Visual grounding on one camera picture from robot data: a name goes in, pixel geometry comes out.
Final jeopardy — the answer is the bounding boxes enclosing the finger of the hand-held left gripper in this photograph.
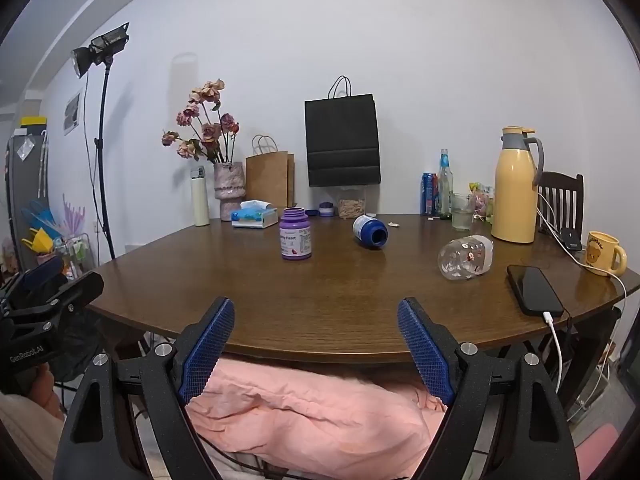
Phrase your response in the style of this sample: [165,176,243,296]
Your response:
[0,255,66,307]
[7,271,105,327]

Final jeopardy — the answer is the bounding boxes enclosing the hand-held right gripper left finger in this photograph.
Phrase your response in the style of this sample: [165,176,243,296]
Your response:
[52,296,236,480]

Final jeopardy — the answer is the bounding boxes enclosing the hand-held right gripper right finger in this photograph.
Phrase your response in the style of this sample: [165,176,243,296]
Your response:
[397,296,581,480]

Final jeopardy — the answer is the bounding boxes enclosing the person's left forearm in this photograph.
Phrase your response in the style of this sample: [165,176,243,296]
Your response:
[0,365,66,468]

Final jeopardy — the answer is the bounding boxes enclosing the purple plastic hangers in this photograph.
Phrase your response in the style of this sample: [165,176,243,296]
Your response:
[62,193,87,237]

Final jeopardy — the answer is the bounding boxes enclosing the grey fridge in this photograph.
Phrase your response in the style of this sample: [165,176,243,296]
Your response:
[5,130,49,272]

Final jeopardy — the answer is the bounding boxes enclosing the clear plastic bottle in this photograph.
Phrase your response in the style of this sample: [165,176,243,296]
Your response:
[438,235,495,281]

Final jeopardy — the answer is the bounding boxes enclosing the pink cloth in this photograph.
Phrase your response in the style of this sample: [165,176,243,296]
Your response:
[185,357,451,467]

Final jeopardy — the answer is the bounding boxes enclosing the black smartphone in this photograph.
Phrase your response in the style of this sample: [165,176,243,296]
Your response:
[507,265,565,317]

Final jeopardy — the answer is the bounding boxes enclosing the blue pill bottle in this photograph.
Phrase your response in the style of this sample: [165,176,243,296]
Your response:
[352,214,389,250]

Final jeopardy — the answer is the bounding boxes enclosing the clear drinking glass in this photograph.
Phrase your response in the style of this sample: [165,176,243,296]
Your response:
[451,193,475,232]

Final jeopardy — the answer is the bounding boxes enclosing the purple pill bottle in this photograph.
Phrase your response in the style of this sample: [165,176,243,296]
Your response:
[279,206,314,261]

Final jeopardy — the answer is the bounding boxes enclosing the blue tissue box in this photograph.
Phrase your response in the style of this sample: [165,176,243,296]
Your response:
[231,200,279,229]

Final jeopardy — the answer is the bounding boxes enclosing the white thermos bottle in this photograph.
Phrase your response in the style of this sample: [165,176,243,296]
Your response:
[190,166,211,227]

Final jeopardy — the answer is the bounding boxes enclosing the blue drink can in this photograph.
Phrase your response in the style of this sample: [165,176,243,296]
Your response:
[421,173,440,216]

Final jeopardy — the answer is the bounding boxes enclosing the clear snack packets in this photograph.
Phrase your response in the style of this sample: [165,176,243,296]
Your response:
[467,182,496,224]

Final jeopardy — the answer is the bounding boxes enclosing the glass bottle blue label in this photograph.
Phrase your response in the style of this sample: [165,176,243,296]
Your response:
[437,149,454,220]

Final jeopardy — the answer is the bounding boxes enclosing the clear snack jar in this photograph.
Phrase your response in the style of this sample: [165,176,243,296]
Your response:
[336,186,367,220]

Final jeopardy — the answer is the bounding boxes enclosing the dark wooden chair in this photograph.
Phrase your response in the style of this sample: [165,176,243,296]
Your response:
[536,171,585,252]
[530,305,624,411]

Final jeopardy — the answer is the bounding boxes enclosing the pink textured vase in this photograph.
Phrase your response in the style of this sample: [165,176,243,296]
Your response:
[214,161,247,221]

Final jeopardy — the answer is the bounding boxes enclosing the yellow thermos jug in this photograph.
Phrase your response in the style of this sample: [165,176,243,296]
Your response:
[491,126,545,245]

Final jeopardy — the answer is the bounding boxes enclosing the brown paper bag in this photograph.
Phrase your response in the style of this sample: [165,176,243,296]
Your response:
[245,135,296,211]

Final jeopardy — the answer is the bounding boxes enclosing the black charger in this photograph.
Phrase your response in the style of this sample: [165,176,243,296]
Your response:
[559,227,584,252]

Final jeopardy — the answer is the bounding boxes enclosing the pink cushion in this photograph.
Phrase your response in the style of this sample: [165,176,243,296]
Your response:
[570,422,622,467]

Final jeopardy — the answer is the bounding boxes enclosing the yellow bear mug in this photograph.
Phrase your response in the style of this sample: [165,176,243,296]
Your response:
[585,231,628,276]

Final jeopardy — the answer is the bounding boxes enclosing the dried pink flowers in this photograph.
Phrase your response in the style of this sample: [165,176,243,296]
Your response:
[161,79,240,165]

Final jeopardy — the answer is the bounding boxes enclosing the black paper bag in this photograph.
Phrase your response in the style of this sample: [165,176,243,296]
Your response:
[304,75,382,189]

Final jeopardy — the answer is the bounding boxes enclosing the black studio light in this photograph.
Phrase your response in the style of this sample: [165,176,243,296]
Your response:
[71,22,131,79]

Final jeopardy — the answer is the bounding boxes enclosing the wire rack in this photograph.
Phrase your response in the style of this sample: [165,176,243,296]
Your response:
[50,233,92,281]

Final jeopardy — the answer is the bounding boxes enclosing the white phone cable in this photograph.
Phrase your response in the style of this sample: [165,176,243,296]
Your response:
[543,311,565,394]

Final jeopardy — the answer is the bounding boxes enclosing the wall paper sheet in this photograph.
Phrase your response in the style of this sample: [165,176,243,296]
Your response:
[63,91,83,136]

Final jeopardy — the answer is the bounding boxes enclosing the white charger cable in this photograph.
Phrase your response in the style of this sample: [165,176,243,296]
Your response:
[536,192,629,421]

